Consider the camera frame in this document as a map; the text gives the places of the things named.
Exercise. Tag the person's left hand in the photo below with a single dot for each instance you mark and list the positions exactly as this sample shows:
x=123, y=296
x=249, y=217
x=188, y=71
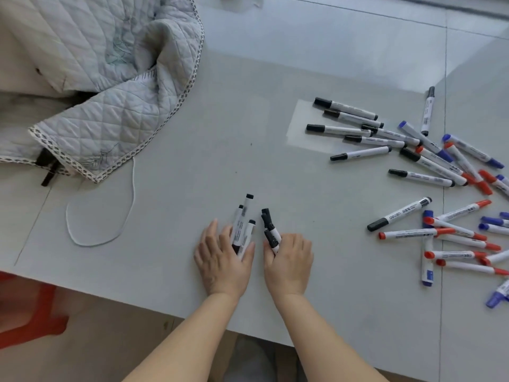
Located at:
x=222, y=270

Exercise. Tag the person's right hand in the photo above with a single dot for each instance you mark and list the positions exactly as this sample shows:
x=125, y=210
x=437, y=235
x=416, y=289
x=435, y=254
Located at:
x=290, y=270

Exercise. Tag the person's left thumb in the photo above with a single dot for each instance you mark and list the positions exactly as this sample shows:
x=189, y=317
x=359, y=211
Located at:
x=249, y=254

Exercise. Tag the person's right thumb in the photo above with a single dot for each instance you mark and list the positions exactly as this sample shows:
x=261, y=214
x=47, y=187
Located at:
x=269, y=258

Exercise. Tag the black-capped whiteboard marker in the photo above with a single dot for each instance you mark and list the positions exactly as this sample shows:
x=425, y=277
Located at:
x=238, y=224
x=247, y=210
x=268, y=218
x=249, y=232
x=272, y=238

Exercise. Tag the person's right forearm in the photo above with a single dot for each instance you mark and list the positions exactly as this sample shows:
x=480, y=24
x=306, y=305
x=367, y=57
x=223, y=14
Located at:
x=318, y=342

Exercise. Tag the person's left forearm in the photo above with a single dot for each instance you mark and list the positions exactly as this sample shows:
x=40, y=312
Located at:
x=187, y=342

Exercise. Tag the group of red-capped markers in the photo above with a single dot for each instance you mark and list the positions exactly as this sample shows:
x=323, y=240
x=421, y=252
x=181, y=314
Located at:
x=409, y=234

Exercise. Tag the group of blue-capped markers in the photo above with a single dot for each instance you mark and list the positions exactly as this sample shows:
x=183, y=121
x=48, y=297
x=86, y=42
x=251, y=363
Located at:
x=427, y=274

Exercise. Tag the group of black-capped markers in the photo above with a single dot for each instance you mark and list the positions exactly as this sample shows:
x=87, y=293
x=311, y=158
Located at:
x=350, y=107

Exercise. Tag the red plastic stool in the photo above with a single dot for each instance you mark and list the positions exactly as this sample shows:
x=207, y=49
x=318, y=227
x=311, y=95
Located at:
x=28, y=314

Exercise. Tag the grey quilted cloth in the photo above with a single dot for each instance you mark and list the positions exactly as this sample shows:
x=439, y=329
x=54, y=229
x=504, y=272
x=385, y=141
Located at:
x=119, y=55

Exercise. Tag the beige upholstered seat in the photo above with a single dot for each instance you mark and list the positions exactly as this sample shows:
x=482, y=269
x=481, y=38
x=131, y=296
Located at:
x=24, y=71

